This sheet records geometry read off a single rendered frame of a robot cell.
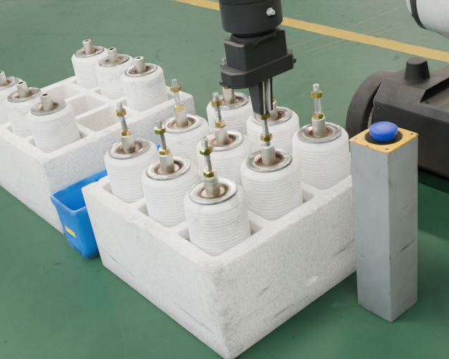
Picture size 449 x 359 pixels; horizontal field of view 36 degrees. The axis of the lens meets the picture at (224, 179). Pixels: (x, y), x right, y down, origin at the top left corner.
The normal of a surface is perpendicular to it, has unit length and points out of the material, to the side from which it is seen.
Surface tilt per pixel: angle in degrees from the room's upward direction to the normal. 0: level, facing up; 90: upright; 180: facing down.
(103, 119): 90
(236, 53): 90
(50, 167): 90
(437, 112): 46
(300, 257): 90
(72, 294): 0
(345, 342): 0
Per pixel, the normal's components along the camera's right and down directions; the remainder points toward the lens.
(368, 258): -0.76, 0.41
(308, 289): 0.64, 0.31
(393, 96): -0.65, -0.32
